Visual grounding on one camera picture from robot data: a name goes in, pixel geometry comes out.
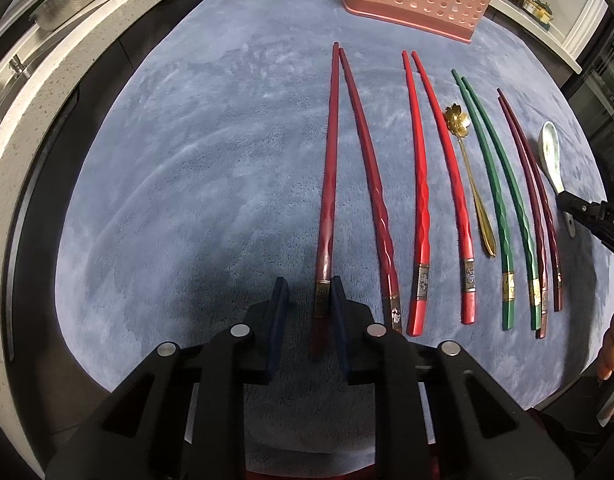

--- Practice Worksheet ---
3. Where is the dark red chopstick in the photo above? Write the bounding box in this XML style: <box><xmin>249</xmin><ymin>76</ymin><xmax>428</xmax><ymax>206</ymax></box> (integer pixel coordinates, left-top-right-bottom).
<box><xmin>309</xmin><ymin>41</ymin><xmax>339</xmax><ymax>361</ymax></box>
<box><xmin>339</xmin><ymin>48</ymin><xmax>403</xmax><ymax>334</ymax></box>

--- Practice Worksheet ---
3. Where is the seasoning jar rack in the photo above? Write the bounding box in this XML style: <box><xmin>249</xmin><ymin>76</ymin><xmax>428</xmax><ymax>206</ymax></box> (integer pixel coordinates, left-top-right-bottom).
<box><xmin>522</xmin><ymin>0</ymin><xmax>554</xmax><ymax>30</ymax></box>

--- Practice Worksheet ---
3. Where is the maroon chopstick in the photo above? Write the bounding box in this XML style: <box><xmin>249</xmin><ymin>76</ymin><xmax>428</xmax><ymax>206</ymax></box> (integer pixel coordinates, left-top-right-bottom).
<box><xmin>498</xmin><ymin>96</ymin><xmax>548</xmax><ymax>339</ymax></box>
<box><xmin>497</xmin><ymin>88</ymin><xmax>563</xmax><ymax>312</ymax></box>

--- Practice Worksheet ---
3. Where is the bright red chopstick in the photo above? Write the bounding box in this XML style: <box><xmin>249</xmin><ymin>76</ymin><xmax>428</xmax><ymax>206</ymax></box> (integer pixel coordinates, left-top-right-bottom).
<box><xmin>411</xmin><ymin>51</ymin><xmax>476</xmax><ymax>325</ymax></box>
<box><xmin>401</xmin><ymin>50</ymin><xmax>431</xmax><ymax>337</ymax></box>

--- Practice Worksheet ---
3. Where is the gold flower spoon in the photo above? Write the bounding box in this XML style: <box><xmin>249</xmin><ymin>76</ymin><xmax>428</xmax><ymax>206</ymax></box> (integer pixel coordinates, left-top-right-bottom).
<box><xmin>443</xmin><ymin>103</ymin><xmax>497</xmax><ymax>258</ymax></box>

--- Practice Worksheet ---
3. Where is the grey-blue plush mat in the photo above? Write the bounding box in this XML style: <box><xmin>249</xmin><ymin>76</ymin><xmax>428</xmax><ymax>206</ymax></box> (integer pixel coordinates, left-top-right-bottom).
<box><xmin>54</xmin><ymin>0</ymin><xmax>614</xmax><ymax>476</ymax></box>

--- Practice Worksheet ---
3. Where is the stainless steel sink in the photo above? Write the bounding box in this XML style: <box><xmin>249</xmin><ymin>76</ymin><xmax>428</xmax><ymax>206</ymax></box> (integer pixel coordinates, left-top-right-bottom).
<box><xmin>0</xmin><ymin>11</ymin><xmax>90</xmax><ymax>122</ymax></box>

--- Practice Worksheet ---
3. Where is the green chopstick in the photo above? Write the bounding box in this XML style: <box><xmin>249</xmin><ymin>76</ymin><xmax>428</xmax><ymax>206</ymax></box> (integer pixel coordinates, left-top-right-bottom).
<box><xmin>460</xmin><ymin>76</ymin><xmax>542</xmax><ymax>333</ymax></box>
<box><xmin>451</xmin><ymin>68</ymin><xmax>516</xmax><ymax>330</ymax></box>

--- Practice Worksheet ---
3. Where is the black-framed glass door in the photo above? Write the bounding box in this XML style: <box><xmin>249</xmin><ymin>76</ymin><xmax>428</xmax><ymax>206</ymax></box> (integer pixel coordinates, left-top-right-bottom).
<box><xmin>562</xmin><ymin>12</ymin><xmax>614</xmax><ymax>203</ymax></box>

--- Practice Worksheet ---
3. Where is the white ceramic spoon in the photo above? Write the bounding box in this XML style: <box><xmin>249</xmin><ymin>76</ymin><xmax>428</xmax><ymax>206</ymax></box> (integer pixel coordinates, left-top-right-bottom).
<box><xmin>537</xmin><ymin>120</ymin><xmax>578</xmax><ymax>239</ymax></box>

